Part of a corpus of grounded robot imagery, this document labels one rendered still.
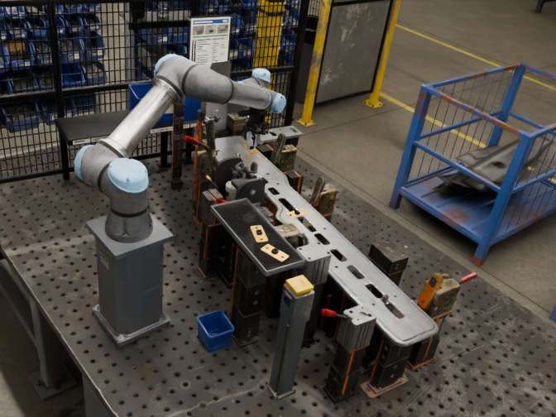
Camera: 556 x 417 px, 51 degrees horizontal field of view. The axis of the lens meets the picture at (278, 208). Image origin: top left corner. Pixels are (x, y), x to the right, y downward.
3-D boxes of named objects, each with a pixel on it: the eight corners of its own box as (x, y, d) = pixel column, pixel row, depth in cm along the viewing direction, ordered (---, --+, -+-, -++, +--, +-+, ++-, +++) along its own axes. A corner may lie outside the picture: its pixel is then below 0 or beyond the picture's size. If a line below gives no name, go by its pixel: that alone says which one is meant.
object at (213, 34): (227, 75, 298) (232, 14, 281) (187, 79, 287) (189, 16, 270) (226, 74, 300) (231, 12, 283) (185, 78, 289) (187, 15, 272)
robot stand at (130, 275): (118, 347, 201) (115, 256, 179) (91, 311, 213) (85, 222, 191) (171, 323, 213) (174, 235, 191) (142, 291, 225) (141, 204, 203)
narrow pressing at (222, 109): (226, 129, 280) (232, 60, 262) (204, 132, 275) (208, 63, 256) (226, 129, 281) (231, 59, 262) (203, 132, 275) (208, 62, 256)
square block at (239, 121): (242, 182, 300) (248, 117, 280) (227, 184, 296) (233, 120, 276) (234, 174, 305) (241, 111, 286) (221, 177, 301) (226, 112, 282)
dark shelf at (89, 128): (252, 119, 293) (253, 113, 292) (68, 146, 249) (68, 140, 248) (232, 101, 308) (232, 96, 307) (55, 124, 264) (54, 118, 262)
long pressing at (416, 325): (448, 328, 187) (450, 324, 186) (395, 351, 176) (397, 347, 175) (241, 136, 280) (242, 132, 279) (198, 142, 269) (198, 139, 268)
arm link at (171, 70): (93, 183, 178) (201, 56, 194) (61, 165, 185) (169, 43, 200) (112, 203, 188) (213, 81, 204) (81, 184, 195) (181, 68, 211)
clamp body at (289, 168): (293, 213, 282) (304, 150, 263) (272, 219, 276) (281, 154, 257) (283, 203, 288) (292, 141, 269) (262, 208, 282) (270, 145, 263)
